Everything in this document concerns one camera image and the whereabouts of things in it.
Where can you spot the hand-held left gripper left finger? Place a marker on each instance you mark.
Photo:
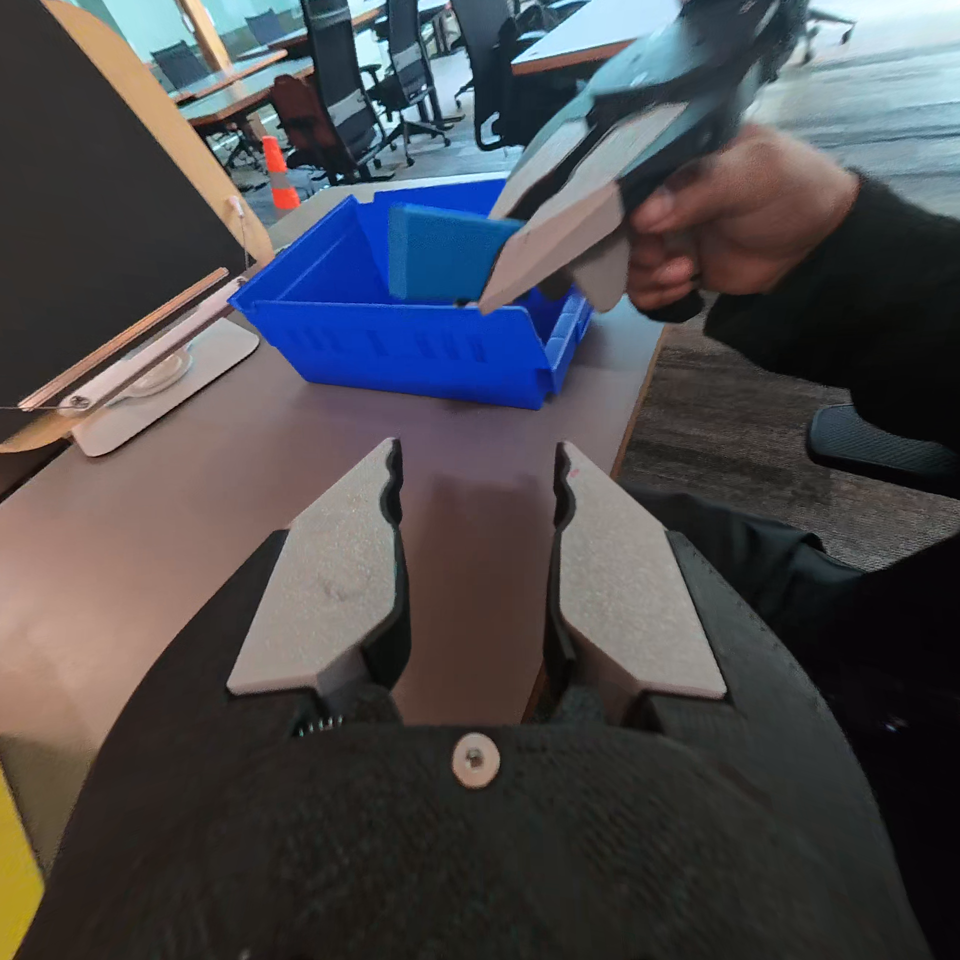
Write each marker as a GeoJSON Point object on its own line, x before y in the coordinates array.
{"type": "Point", "coordinates": [322, 600]}

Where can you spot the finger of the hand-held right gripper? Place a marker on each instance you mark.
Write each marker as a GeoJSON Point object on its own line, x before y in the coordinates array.
{"type": "Point", "coordinates": [577, 210]}
{"type": "Point", "coordinates": [544, 165]}

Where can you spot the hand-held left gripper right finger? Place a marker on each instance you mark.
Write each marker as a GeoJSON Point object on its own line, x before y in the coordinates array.
{"type": "Point", "coordinates": [637, 607]}

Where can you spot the blue block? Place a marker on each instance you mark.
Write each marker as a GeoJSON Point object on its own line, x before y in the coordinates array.
{"type": "Point", "coordinates": [442, 255]}

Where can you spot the blue plastic bin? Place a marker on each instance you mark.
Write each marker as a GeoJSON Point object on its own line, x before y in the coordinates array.
{"type": "Point", "coordinates": [375, 352]}

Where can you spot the yellow plastic bin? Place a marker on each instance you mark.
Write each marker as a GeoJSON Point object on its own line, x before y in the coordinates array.
{"type": "Point", "coordinates": [19, 885]}

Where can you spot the person's right forearm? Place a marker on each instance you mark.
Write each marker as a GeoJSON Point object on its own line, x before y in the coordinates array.
{"type": "Point", "coordinates": [862, 315]}

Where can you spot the person's right hand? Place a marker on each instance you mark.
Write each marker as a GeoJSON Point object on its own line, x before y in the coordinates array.
{"type": "Point", "coordinates": [750, 217]}

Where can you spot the black office chair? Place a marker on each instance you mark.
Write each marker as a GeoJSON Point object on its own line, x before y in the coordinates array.
{"type": "Point", "coordinates": [412, 67]}
{"type": "Point", "coordinates": [341, 90]}
{"type": "Point", "coordinates": [487, 67]}

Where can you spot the person's leg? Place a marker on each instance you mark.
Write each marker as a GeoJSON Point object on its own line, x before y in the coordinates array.
{"type": "Point", "coordinates": [825, 600]}

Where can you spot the brown office chair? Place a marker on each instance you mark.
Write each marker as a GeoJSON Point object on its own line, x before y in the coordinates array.
{"type": "Point", "coordinates": [300, 120]}

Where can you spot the orange traffic cone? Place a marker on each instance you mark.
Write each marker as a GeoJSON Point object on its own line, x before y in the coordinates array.
{"type": "Point", "coordinates": [281, 180]}

